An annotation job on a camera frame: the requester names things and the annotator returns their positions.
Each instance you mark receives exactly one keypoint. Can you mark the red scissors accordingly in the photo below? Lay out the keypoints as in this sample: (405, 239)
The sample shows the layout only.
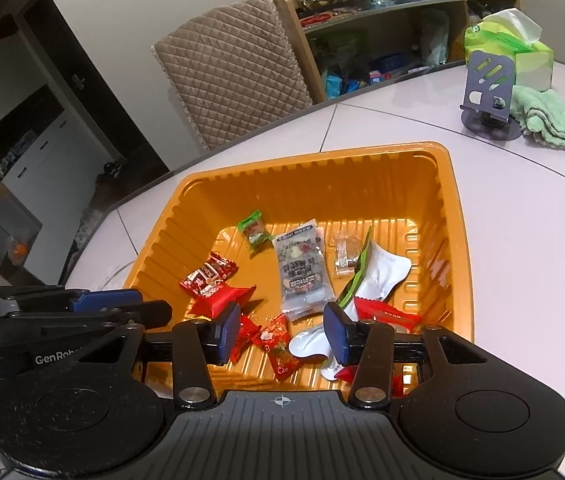
(316, 19)

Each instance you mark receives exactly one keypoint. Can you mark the white cabinet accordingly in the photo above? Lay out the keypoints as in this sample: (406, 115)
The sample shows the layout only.
(57, 160)

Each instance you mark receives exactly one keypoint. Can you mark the grey phone stand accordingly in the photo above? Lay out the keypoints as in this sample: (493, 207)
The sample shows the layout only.
(490, 90)

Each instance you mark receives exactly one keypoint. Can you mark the clear pack dark snack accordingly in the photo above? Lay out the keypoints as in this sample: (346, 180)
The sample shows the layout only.
(302, 270)

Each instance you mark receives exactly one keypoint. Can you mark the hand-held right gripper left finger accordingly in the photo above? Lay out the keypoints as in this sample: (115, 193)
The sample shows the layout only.
(227, 334)

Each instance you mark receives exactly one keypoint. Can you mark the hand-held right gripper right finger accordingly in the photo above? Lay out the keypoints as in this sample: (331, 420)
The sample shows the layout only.
(337, 334)

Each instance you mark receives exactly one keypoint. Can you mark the orange plastic tray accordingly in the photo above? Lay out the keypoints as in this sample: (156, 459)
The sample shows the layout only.
(412, 200)

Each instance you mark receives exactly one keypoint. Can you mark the red foil twisted candy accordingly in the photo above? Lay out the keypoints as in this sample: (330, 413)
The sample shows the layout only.
(245, 332)

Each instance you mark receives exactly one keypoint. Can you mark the green cloth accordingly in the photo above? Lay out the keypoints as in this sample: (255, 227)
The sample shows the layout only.
(547, 120)

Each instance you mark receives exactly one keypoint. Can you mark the green tissue pack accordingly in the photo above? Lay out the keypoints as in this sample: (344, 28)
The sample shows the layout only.
(517, 45)

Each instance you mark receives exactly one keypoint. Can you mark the large red foil packet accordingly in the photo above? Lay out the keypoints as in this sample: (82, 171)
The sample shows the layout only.
(385, 315)

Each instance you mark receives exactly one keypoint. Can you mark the wooden shelf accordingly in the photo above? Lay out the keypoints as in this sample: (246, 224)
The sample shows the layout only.
(387, 40)

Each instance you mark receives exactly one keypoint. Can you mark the red patterned candy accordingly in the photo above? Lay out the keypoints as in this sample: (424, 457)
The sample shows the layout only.
(276, 342)

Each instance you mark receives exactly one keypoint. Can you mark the clear brown candy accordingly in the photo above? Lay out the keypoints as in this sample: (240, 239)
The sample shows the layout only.
(345, 252)

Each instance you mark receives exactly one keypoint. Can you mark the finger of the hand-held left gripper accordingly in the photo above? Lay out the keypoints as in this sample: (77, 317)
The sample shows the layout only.
(105, 299)
(147, 312)

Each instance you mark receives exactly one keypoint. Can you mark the torn silver pouch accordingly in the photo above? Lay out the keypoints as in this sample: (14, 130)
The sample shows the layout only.
(380, 275)

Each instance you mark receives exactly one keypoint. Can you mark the red candy white print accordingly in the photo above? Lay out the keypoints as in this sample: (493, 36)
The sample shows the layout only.
(207, 275)

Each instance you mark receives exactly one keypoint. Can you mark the quilted beige chair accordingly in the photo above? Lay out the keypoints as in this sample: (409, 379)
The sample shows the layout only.
(232, 70)

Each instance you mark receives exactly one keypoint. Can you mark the plain red snack packet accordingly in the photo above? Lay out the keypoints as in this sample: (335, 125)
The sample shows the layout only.
(225, 300)

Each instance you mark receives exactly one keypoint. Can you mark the green candy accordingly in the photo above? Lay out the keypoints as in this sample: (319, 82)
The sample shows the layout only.
(255, 230)

